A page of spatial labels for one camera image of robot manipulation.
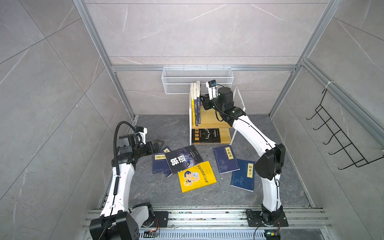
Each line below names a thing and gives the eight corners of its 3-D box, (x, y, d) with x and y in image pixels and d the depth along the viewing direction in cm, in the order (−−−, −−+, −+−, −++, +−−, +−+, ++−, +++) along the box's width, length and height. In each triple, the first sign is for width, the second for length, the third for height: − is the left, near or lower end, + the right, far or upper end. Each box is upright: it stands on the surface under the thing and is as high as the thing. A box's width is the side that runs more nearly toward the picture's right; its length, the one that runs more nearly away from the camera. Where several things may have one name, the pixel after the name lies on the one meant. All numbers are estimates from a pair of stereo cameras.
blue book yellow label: (230, 185, 87) (231, 183, 85) (234, 158, 98) (235, 156, 96) (252, 191, 84) (253, 190, 82) (253, 164, 95) (255, 162, 93)
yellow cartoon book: (182, 194, 83) (182, 193, 82) (177, 172, 92) (176, 170, 90) (216, 182, 87) (217, 181, 86) (208, 162, 96) (208, 161, 94)
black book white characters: (172, 175, 90) (171, 172, 87) (166, 156, 98) (165, 153, 95) (202, 163, 95) (202, 160, 92) (194, 146, 104) (194, 143, 100)
